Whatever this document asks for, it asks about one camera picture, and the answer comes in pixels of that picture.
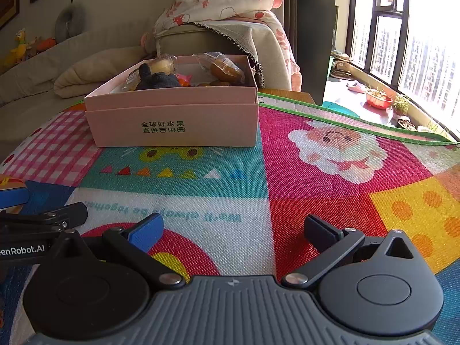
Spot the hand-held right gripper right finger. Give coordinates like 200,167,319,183
281,215,421,290

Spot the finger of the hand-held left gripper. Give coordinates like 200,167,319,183
0,202,89,231
0,183,30,210

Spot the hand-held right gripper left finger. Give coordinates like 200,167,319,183
43,213,185,289

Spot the pink cardboard box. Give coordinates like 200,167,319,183
84,55,259,148

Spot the yellow bread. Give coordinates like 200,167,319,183
149,53,177,76

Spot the brown bun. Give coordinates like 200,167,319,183
194,52,246,84

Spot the colourful cartoon play mat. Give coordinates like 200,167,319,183
0,91,460,345

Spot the beige sofa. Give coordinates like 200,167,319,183
0,22,299,116

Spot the teal plastic item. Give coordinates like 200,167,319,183
321,101,360,119

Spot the red plant pot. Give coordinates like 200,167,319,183
365,87,394,110

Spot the small potted plant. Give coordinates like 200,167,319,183
392,93,412,117

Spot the folded beige blanket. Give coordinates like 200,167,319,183
54,45,159,98

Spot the yellow duck plush toy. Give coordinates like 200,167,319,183
3,28,29,66

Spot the black plush toy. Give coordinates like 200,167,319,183
136,63,182,90

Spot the orange plush toy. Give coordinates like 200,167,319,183
36,37,57,53

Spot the grey neck pillow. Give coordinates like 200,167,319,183
55,0,85,41

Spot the grey fringed towel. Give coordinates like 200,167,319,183
194,16,279,89

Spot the black framed window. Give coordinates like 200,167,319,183
338,0,460,141

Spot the brown curtain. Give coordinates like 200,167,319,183
259,0,340,92

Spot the floral white blanket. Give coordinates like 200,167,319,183
142,0,302,92

